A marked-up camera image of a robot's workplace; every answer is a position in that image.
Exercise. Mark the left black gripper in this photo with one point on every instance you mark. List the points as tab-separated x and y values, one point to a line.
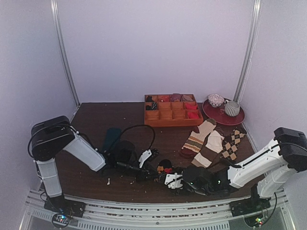
143	176

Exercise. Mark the dark green reindeer sock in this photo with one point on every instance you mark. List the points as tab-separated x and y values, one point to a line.
111	139

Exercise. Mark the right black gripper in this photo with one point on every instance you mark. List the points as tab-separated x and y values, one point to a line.
179	171

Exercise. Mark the right aluminium frame post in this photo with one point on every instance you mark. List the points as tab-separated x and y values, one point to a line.
251	44

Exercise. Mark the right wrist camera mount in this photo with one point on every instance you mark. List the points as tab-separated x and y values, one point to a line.
173	181

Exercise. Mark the beige striped sock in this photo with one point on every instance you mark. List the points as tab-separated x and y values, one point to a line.
195	141
210	150

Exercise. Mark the red yellow argyle sock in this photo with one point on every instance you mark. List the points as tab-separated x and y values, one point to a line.
165	166

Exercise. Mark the red rolled sock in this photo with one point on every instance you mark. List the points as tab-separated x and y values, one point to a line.
189	106
192	115

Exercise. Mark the wooden compartment tray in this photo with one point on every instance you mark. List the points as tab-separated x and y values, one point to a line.
171	110

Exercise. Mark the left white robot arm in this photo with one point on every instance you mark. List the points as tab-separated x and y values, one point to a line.
50	137

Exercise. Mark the brown beige argyle sock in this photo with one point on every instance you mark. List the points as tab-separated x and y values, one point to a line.
231	143

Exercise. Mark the left aluminium frame post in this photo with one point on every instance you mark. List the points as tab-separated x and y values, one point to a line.
63	53

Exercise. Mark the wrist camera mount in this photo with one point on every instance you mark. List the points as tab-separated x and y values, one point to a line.
173	181
147	155

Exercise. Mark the white patterned bowl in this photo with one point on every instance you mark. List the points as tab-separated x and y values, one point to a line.
215	100

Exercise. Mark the striped grey mug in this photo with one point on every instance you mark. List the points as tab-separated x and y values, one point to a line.
231	108

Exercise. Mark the red rolled sock lower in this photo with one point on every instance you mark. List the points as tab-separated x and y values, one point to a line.
192	115

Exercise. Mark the red rolled sock upper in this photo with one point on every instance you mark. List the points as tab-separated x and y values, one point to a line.
189	106

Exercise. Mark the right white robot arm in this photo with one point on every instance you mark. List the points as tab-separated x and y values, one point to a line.
283	156

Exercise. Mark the black white rolled sock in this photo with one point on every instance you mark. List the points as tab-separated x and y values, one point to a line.
151	106

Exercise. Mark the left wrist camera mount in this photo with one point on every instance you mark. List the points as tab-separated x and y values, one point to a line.
147	155

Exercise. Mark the front aluminium rail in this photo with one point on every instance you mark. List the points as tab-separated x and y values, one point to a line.
108	215

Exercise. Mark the red round plate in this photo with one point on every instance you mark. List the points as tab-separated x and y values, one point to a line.
219	115

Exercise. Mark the aluminium frame post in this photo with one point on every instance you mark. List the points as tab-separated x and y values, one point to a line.
63	53
251	44

